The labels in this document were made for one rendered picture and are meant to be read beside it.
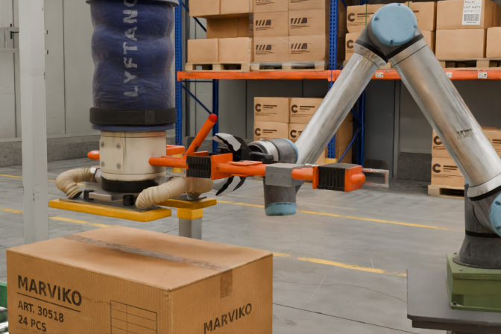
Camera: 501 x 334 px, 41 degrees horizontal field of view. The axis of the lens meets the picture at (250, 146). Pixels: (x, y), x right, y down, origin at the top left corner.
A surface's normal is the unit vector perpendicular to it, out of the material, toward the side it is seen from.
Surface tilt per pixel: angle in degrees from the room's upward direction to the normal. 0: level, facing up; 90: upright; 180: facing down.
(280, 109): 90
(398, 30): 81
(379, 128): 90
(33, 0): 90
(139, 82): 74
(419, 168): 89
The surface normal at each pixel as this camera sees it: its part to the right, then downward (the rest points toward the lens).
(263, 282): 0.81, 0.06
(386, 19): -0.12, -0.07
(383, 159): -0.54, 0.07
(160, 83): 0.66, -0.16
